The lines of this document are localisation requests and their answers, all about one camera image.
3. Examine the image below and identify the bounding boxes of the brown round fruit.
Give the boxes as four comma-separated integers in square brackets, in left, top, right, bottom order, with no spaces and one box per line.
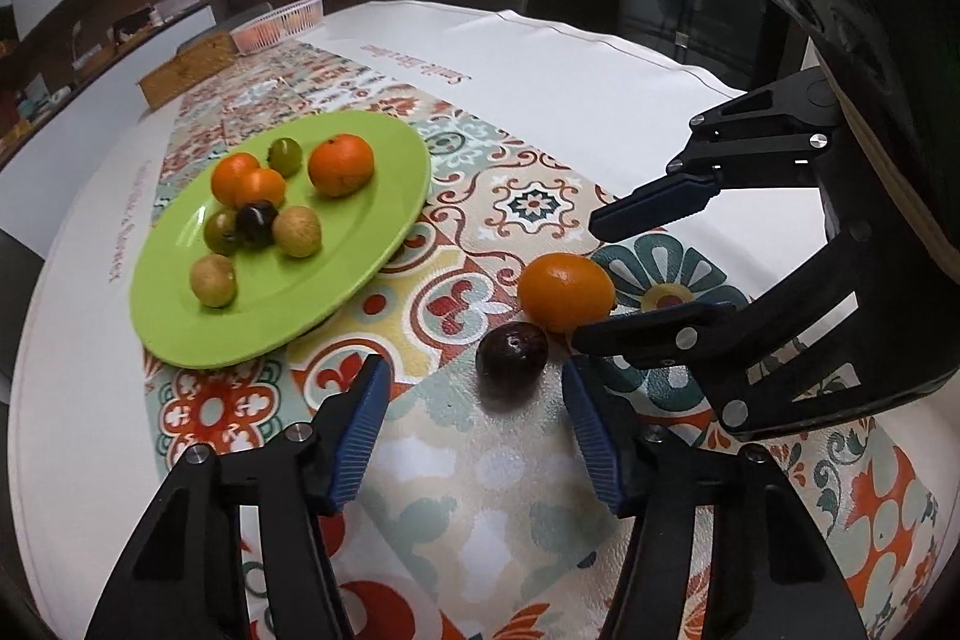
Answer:
[274,205,322,259]

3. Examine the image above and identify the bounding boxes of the white tablecloth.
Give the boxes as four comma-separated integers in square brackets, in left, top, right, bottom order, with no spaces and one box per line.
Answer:
[2,2,731,638]

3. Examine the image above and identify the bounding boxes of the orange mandarin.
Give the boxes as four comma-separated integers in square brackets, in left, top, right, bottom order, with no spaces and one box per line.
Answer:
[233,167,286,209]
[308,133,374,198]
[210,152,260,208]
[517,253,617,335]

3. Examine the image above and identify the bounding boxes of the orange mandarin on plate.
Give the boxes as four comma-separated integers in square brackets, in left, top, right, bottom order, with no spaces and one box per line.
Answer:
[210,152,260,208]

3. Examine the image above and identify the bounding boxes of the plastic basket with oranges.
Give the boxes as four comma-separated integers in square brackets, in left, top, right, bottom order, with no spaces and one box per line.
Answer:
[229,0,325,55]

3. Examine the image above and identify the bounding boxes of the patterned table runner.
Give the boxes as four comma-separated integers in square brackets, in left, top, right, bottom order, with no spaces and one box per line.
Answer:
[121,44,958,638]

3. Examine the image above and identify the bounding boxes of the green plate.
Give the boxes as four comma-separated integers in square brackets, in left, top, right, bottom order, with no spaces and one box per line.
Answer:
[130,110,431,369]

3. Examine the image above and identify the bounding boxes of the dark plum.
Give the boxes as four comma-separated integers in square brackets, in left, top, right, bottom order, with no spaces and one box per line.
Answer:
[235,200,278,250]
[475,321,550,385]

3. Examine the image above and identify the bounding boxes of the green fruit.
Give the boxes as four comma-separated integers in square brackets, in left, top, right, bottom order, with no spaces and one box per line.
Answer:
[267,138,302,179]
[203,209,239,257]

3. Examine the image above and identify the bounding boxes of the green fruit on plate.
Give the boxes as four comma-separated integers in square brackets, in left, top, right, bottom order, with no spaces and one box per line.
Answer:
[267,138,302,179]

